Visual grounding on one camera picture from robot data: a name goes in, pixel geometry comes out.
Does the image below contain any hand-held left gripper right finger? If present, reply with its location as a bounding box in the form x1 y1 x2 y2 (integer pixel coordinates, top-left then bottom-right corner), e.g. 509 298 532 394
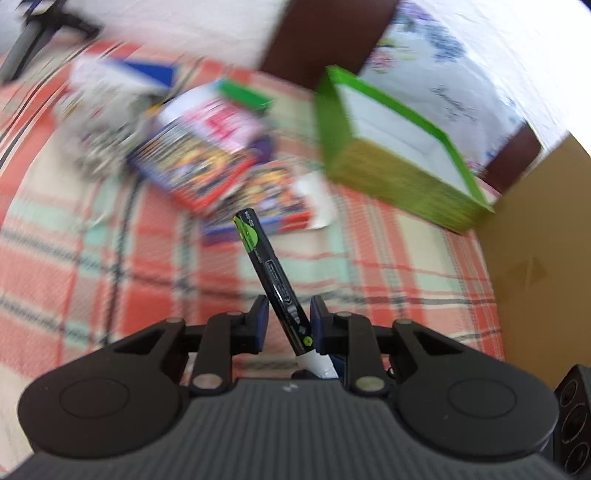
309 294 467 396

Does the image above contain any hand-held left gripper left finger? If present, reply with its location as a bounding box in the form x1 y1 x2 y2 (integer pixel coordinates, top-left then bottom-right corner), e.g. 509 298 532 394
111 294 269 396

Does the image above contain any black marker pen green label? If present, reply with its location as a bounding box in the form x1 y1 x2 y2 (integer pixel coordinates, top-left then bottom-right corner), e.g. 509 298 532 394
233 209 340 380

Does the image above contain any green cardboard box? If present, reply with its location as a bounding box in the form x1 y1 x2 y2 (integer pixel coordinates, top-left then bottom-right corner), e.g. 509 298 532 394
314 65 496 236

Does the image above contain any pink and white packet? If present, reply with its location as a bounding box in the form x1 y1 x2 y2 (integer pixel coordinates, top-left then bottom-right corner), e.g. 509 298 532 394
185 88 265 154

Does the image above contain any small green box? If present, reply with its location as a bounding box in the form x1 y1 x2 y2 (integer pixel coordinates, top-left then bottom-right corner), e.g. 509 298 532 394
216 78 276 112

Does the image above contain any white floral sachet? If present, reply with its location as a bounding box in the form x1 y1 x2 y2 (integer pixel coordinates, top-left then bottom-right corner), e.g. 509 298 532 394
60 78 154 177

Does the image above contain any white paper sheet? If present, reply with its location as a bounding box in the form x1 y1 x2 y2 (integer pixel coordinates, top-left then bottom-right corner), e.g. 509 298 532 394
294 170 339 230

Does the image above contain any colourful snack packet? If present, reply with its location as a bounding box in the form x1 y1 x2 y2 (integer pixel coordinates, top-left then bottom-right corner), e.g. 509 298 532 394
128 115 260 214
201 161 315 246

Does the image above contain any plaid blanket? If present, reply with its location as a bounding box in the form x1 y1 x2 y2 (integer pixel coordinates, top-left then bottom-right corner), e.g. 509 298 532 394
0 41 509 462

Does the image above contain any large brown cardboard box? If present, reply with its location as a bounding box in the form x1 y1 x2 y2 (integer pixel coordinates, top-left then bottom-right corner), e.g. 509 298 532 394
475 134 591 384

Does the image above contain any floral pillow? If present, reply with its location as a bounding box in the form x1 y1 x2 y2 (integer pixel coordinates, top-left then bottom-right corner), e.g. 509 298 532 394
360 0 527 176

